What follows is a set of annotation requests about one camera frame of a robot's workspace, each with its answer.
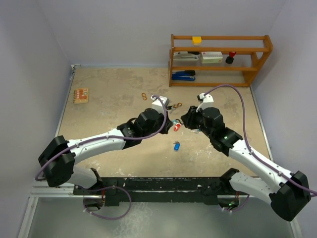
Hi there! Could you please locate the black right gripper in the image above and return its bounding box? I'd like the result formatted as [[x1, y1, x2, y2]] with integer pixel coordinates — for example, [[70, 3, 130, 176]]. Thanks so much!
[[181, 105, 213, 139]]

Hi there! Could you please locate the red tag key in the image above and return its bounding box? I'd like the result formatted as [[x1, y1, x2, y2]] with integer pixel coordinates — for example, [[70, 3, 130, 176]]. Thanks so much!
[[173, 123, 181, 131]]

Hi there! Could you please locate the blue tag key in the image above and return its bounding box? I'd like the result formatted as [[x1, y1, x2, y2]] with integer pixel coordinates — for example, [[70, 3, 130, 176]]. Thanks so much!
[[173, 141, 180, 151]]

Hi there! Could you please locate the black tag key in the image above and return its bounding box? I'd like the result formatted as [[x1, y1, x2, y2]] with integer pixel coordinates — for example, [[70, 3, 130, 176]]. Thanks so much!
[[167, 106, 176, 114]]

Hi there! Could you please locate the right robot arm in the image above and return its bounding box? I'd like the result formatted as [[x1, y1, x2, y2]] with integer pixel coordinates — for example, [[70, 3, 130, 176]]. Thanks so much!
[[181, 106, 312, 221]]

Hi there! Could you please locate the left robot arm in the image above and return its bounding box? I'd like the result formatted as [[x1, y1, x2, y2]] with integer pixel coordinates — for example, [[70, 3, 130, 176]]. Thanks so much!
[[38, 108, 173, 194]]

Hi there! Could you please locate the blue black stapler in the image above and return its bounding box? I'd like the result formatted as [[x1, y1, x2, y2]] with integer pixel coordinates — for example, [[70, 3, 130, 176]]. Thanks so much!
[[171, 70, 196, 81]]

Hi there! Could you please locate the wooden shelf rack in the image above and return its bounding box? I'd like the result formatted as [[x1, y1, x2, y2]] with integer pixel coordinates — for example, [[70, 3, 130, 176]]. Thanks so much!
[[168, 35, 273, 87]]

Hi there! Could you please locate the white red box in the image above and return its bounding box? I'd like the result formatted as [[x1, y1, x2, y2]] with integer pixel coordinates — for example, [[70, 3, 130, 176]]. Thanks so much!
[[201, 52, 223, 64]]

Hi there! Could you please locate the white grey stapler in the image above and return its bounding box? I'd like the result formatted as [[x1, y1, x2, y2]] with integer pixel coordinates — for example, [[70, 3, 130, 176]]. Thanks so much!
[[173, 51, 200, 61]]

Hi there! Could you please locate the red black stamp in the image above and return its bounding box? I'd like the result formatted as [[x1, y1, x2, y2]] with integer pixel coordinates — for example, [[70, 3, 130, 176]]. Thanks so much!
[[225, 52, 236, 64]]

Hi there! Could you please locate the yellow block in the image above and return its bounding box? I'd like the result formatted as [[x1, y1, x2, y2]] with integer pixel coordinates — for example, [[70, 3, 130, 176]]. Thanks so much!
[[192, 36, 202, 46]]

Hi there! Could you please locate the orange small notebook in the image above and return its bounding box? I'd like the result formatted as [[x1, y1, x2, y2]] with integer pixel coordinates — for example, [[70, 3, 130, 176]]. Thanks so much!
[[73, 88, 89, 104]]

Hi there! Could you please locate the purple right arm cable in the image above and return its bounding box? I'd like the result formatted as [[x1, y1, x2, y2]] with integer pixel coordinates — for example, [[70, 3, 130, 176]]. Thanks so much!
[[204, 84, 317, 198]]

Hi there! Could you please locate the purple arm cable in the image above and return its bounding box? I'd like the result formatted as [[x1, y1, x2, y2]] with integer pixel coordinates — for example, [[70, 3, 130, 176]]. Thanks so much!
[[34, 93, 167, 181], [204, 84, 317, 198]]

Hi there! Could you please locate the black base frame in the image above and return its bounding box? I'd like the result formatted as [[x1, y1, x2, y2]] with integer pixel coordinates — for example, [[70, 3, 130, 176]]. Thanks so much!
[[73, 168, 239, 206]]

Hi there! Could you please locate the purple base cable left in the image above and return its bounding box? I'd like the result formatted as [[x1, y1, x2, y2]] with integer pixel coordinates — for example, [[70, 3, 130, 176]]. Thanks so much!
[[83, 185, 134, 220]]

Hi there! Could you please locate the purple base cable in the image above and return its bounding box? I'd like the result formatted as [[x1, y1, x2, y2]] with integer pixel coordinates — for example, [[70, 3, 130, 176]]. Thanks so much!
[[221, 193, 250, 214], [83, 185, 134, 220]]

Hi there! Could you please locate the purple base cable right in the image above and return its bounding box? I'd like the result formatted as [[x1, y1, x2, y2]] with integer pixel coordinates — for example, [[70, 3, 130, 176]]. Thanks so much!
[[221, 193, 250, 214]]

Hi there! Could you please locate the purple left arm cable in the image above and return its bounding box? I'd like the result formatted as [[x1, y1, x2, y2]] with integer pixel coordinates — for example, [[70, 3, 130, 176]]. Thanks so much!
[[34, 93, 167, 181]]

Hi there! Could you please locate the aluminium rail frame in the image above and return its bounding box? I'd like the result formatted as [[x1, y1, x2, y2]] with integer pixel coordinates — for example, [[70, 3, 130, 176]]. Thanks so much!
[[17, 64, 81, 238]]

